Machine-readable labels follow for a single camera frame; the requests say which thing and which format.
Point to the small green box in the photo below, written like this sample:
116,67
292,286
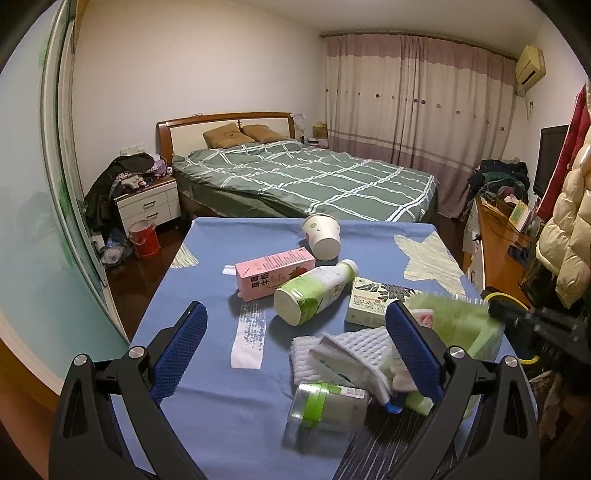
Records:
518,217

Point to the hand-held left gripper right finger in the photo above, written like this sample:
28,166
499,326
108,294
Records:
413,350

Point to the green checked duvet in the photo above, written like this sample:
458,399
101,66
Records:
314,180

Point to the white wall socket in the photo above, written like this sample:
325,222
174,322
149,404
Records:
130,150

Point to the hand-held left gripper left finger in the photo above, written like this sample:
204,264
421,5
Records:
182,350

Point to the wooden bed headboard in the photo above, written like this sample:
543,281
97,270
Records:
184,131

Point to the cream puffer jacket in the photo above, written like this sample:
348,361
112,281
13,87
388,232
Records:
568,230

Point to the heap of mixed clothes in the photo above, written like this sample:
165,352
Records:
498,180

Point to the clear plastic bag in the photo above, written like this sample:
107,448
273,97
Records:
113,249

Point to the white paper cup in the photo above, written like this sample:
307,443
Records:
323,235

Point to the tan bedside box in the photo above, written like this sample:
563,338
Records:
320,130

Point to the brown pillow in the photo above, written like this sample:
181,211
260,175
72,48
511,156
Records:
226,136
265,134

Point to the wooden desk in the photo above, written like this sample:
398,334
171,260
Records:
496,258

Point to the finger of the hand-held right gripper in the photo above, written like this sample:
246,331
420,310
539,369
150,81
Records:
510,314

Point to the red hanging garment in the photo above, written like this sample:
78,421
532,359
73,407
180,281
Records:
575,129

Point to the white foam net sleeve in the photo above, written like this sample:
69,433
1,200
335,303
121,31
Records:
304,360
358,346

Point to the black television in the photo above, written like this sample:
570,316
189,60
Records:
549,157

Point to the pink and cream curtain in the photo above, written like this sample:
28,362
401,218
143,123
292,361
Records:
415,101

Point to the cream air conditioner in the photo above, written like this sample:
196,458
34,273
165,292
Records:
528,67

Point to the green and white plastic bottle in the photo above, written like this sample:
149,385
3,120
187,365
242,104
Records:
309,290

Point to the pink milk carton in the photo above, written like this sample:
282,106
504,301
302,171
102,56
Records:
268,274

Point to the dark pile of clothes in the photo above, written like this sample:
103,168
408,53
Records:
120,175

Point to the clear plastic jar green label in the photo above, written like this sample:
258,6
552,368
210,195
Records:
332,410

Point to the frosted glass wardrobe door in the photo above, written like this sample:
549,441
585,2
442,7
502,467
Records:
41,207

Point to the blue printed tablecloth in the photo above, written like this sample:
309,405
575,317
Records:
231,415

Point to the green plastic bag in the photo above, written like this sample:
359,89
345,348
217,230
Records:
457,323

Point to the white nightstand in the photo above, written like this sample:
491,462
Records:
147,207

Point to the green flower print tea carton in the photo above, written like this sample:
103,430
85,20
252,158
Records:
369,300

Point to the red bucket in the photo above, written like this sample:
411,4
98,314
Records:
144,240

